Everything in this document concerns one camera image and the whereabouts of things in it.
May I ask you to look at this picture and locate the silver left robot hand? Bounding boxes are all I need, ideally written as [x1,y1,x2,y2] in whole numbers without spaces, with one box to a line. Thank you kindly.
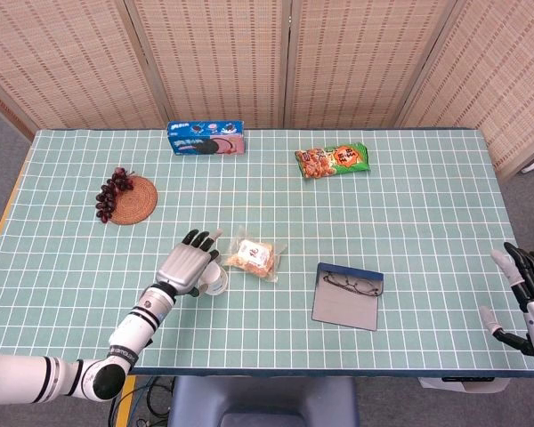
[155,227,224,298]

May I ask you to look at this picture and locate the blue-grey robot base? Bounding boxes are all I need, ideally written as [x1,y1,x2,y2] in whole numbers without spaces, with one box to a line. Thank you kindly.
[166,375,361,427]

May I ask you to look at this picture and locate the clear plastic snack packet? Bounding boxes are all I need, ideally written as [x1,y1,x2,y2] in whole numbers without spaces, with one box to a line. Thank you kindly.
[222,224,288,285]

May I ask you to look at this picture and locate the round woven brown coaster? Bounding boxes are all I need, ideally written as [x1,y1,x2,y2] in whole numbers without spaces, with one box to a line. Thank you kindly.
[108,174,159,227]

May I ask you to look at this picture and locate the white box under table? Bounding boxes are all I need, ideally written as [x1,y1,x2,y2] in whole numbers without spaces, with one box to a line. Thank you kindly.
[417,375,496,395]

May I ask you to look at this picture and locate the dark purple grape bunch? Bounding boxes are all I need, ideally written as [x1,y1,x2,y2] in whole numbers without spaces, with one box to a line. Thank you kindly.
[94,166,136,224]

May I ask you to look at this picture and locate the blue Oreo cookie box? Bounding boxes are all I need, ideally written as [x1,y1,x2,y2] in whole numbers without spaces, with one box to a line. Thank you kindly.
[166,119,247,157]

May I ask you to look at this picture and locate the open blue glasses case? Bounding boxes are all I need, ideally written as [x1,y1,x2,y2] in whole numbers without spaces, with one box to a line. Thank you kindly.
[311,262,385,333]

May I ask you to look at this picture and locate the green snack bag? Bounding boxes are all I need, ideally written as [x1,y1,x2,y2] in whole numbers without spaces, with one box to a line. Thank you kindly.
[294,141,371,181]

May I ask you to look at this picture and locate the green checkered tablecloth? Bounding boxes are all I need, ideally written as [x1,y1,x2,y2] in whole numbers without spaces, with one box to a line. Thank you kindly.
[0,128,534,375]

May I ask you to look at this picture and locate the bamboo folding screen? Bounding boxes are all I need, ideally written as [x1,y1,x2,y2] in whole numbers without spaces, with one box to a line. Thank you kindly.
[0,0,534,183]

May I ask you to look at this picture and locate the black floor cables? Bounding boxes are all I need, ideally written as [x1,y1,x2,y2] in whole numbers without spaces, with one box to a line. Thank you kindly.
[108,375,175,427]

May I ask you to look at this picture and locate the black thin-frame eyeglasses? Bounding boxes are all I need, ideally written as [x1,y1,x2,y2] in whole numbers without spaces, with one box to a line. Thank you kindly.
[322,271,382,297]

